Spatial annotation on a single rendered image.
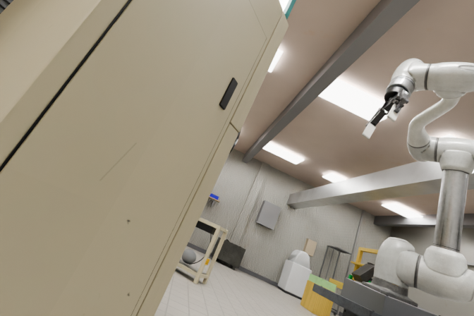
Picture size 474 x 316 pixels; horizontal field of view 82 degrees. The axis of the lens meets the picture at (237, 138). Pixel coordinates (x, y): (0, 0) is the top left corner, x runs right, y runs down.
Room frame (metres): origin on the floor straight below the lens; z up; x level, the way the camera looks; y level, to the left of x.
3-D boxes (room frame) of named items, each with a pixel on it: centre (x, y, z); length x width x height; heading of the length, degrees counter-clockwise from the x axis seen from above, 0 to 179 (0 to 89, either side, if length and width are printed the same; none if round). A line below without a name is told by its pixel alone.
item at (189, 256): (4.38, -0.13, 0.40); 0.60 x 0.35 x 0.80; 62
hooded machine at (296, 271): (9.28, -3.55, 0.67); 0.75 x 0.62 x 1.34; 92
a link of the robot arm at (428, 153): (1.27, -0.94, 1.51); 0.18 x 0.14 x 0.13; 135
